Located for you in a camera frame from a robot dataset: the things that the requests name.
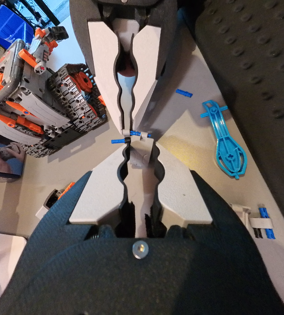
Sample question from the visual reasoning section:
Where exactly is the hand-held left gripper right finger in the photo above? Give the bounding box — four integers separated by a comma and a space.
153, 143, 214, 232

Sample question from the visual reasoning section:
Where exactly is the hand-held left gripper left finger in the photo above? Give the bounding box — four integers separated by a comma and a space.
69, 144, 133, 232

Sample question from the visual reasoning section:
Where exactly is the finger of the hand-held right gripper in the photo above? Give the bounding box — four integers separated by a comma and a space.
87, 20, 132, 136
131, 26, 162, 130

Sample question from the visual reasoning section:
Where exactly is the small grey orange brick assembly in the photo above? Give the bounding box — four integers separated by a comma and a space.
35, 181, 77, 219

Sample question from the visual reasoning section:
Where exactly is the light blue paddle piece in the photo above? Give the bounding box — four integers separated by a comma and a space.
200, 100, 248, 179

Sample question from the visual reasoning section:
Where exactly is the blue storage bin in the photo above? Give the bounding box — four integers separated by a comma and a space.
0, 5, 36, 50

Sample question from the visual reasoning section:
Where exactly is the large grey tracked brick vehicle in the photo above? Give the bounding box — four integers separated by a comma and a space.
0, 26, 108, 158

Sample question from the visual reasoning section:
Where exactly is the grey sleeve with blue pins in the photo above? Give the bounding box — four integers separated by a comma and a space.
250, 207, 276, 240

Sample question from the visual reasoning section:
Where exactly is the blue cardboard box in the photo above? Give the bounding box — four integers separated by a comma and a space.
0, 126, 27, 178

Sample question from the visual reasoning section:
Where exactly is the black dimpled foam mat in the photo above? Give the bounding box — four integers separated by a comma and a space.
189, 0, 284, 246

